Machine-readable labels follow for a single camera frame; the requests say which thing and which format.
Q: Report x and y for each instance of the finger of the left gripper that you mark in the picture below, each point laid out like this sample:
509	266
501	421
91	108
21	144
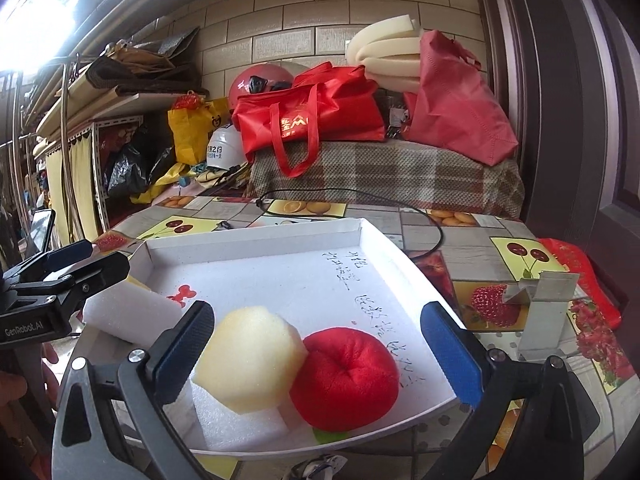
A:
55	259
94	276

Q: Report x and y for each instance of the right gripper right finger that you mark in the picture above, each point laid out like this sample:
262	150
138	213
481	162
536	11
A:
459	354

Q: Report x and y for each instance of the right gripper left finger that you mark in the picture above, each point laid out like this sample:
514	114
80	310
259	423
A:
176	351

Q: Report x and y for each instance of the white rectangular foam bar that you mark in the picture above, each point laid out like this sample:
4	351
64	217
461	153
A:
131	313

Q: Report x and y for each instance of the pale yellow octagonal sponge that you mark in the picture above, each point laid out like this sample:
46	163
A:
250	362

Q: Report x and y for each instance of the red plush tomato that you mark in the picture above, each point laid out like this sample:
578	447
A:
348	380

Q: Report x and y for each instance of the black white patterned cloth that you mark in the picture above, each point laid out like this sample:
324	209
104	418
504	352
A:
324	467

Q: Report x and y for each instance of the person's left hand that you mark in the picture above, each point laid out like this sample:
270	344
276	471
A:
15	386

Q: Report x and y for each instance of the smartphone on stand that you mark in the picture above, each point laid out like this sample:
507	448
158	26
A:
40	231

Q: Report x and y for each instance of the white foam block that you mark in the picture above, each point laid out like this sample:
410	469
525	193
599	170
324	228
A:
206	425

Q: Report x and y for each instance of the fruit pattern tablecloth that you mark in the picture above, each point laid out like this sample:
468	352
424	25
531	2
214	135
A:
471	259

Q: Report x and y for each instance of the red plastic bag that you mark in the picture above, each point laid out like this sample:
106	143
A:
576	261

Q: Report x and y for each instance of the metal storage shelf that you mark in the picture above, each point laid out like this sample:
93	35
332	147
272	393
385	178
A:
105	140

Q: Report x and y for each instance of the white shallow cardboard tray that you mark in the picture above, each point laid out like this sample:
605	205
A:
316	276

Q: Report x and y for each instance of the yellow paper bag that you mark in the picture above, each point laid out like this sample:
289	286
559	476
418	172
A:
192	119

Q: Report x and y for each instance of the plaid cloth covered bench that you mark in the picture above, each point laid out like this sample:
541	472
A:
415	174

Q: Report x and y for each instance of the white helmet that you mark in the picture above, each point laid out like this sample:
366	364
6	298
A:
225	149

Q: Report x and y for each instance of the dark red fabric bag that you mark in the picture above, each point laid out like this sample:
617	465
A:
454	108

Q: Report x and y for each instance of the red tote bag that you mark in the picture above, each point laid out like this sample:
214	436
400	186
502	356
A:
325	103

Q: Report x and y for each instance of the red helmet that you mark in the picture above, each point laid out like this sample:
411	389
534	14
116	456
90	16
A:
259	78

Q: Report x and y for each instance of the cream foam rolls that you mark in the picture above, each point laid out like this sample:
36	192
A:
389	53

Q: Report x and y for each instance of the dark wooden door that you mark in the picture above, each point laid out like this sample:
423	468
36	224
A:
567	74

